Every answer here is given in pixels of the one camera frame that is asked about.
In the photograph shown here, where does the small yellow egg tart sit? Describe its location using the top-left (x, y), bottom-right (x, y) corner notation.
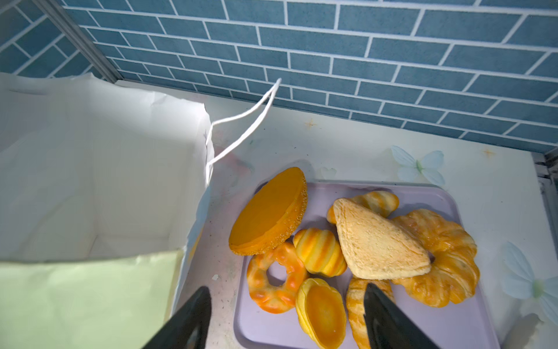
top-left (295, 278), bottom-right (347, 348)

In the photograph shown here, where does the small striped round bread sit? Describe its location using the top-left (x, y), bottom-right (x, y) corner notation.
top-left (293, 228), bottom-right (347, 278)

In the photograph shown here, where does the long striped croissant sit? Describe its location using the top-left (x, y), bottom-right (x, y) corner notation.
top-left (346, 276), bottom-right (395, 349)

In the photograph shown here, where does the large twisted croissant ring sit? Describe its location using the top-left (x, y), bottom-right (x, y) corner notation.
top-left (389, 208), bottom-right (481, 308)

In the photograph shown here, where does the round orange bun half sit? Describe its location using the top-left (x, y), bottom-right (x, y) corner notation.
top-left (229, 167), bottom-right (308, 256)

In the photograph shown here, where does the triangular toast slice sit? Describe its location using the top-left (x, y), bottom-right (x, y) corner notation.
top-left (333, 199), bottom-right (431, 280)

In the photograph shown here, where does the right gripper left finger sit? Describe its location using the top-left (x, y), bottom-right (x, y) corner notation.
top-left (143, 286), bottom-right (212, 349)

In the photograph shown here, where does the striped bread roll back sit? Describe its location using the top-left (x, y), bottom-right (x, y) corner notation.
top-left (341, 190), bottom-right (400, 224)

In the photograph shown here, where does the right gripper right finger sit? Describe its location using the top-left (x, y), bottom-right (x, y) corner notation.
top-left (363, 283), bottom-right (438, 349)

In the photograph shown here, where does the white green paper bag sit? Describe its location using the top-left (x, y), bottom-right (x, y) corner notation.
top-left (0, 72), bottom-right (283, 349)

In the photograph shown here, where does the glazed orange donut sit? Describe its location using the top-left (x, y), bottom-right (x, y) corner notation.
top-left (246, 241), bottom-right (309, 314)

